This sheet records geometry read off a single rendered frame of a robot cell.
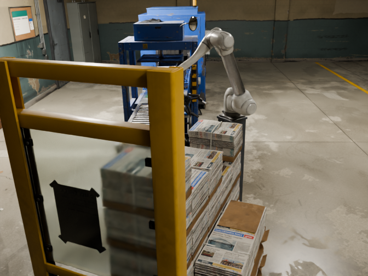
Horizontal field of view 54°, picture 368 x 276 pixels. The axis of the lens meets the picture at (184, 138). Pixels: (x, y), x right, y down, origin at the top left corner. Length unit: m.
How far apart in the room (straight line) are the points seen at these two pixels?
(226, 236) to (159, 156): 1.34
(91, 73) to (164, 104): 0.28
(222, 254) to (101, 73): 1.45
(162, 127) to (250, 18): 10.90
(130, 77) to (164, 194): 0.40
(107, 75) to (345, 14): 11.69
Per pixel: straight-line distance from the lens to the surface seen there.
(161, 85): 1.10
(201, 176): 2.15
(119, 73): 1.18
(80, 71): 1.27
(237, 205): 2.75
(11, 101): 1.50
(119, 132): 1.24
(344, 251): 3.51
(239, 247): 2.36
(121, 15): 12.11
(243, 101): 3.08
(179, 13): 6.81
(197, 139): 2.87
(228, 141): 2.80
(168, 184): 1.22
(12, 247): 3.68
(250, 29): 11.98
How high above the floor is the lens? 2.06
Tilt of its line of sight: 22 degrees down
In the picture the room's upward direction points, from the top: 1 degrees counter-clockwise
